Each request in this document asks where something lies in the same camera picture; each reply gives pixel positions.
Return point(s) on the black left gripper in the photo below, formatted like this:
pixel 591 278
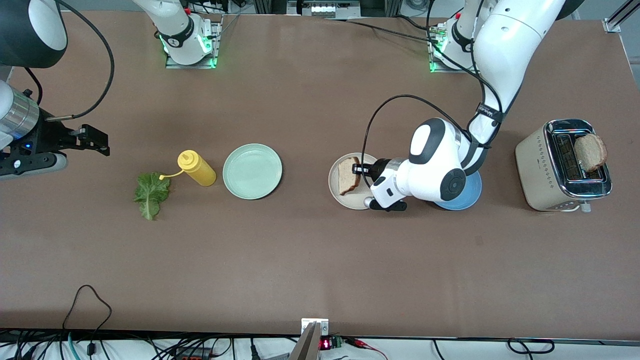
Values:
pixel 378 167

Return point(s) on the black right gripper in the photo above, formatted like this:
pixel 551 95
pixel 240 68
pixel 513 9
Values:
pixel 49 137

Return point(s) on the square bread slice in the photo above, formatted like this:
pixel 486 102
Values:
pixel 346 177

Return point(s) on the green lettuce leaf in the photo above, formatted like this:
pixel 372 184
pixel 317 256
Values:
pixel 150 192

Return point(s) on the yellow mustard squeeze bottle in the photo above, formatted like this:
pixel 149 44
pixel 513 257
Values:
pixel 197 170

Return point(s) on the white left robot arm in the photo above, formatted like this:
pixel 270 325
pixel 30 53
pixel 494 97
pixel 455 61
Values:
pixel 515 50

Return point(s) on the beige plate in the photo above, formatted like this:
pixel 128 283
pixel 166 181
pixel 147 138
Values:
pixel 356 201

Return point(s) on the mint green plate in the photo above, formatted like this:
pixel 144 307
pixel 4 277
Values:
pixel 252 172

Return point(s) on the blue plate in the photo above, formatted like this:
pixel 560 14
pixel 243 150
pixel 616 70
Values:
pixel 472 192

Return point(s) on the black box with lights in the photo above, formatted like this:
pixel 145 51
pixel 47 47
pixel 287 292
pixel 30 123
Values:
pixel 322 9

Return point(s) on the small red digit display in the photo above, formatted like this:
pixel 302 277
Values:
pixel 326 343

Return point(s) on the beige chrome toaster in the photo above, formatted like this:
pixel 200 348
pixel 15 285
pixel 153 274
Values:
pixel 535 170

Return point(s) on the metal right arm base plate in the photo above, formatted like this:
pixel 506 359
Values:
pixel 190 66

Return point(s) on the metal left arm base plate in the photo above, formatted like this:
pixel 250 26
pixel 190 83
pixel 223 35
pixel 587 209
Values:
pixel 434 65

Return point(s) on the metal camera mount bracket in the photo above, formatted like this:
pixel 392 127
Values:
pixel 310 345

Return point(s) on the aluminium frame profile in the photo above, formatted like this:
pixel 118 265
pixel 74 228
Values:
pixel 612 24

